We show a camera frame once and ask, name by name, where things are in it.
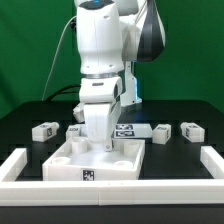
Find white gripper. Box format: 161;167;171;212
73;77;122;152

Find white square tabletop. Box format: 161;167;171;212
42;137;145;181

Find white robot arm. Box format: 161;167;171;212
74;0;165;151

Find white U-shaped fence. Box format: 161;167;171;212
0;146;224;206

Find green backdrop curtain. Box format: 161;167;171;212
0;0;224;117

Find white marker base plate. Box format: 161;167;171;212
114;123;152;139

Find black base cables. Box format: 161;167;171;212
43;83;83;102

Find white camera cable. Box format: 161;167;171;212
41;16;78;102

